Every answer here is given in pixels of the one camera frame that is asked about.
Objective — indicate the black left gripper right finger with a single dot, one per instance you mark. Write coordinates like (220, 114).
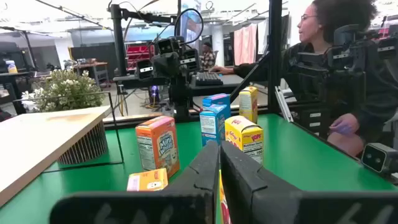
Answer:
(280, 208)

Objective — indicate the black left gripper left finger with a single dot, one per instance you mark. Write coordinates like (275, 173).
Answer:
(186, 205)

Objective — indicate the yellow Corn Pops cereal box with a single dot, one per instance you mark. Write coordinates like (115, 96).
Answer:
(224, 211)
(248, 104)
(244, 137)

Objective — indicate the orange Mini Wheats cereal box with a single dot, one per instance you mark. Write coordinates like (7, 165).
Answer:
(158, 146)
(147, 180)

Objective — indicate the blue Rice Krispies cereal box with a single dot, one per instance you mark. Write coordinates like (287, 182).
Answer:
(211, 124)
(216, 100)

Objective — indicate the neighbouring rig black robot arm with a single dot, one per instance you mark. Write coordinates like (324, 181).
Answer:
(348, 53)

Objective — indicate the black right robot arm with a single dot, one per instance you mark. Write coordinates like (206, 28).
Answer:
(180, 99)

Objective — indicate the wooden shelf with black legs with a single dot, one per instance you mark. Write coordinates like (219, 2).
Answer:
(37, 137)

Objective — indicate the person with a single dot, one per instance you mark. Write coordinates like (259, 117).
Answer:
(314, 28)
(206, 57)

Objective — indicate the backlit computer keyboard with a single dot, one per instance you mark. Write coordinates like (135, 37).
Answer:
(208, 79)

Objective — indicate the green table mat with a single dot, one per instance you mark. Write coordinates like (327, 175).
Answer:
(295, 149)

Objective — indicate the dark computer desk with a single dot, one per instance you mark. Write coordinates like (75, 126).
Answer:
(231, 81)

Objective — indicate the wooden workbench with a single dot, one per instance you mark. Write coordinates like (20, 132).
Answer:
(93, 64)

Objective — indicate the pink hanging cloth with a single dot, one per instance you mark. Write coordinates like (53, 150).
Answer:
(245, 43)

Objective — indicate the black drawer unit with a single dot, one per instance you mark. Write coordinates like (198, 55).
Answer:
(314, 123)

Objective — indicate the flowering plant in ribbed pot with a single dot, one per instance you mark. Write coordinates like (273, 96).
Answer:
(65, 90)

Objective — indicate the black metal rig frame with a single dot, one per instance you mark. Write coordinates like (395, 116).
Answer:
(275, 62)

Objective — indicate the black stereo camera box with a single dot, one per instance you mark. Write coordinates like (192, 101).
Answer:
(377, 158)

